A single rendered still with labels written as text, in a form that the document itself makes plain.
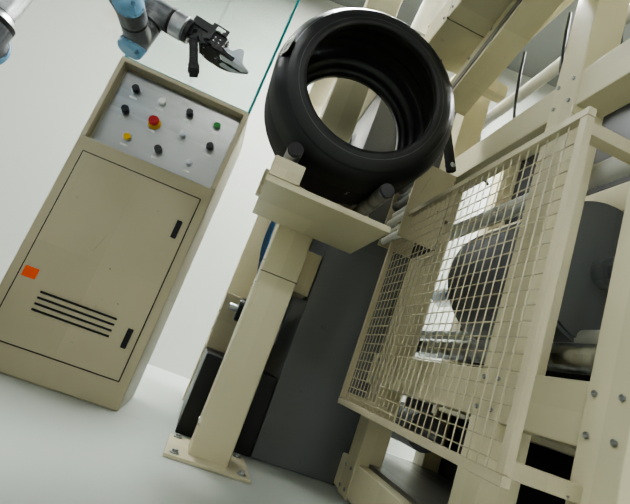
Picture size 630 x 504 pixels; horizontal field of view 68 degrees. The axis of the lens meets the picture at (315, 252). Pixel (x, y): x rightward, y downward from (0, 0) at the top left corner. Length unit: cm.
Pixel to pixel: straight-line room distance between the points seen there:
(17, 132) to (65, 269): 287
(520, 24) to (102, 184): 155
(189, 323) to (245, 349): 231
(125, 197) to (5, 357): 69
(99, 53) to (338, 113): 333
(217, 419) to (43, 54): 399
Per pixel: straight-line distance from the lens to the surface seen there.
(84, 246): 192
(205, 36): 152
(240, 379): 156
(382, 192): 132
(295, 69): 140
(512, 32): 172
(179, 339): 384
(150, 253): 188
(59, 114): 464
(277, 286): 157
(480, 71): 180
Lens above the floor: 36
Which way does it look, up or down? 14 degrees up
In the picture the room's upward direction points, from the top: 20 degrees clockwise
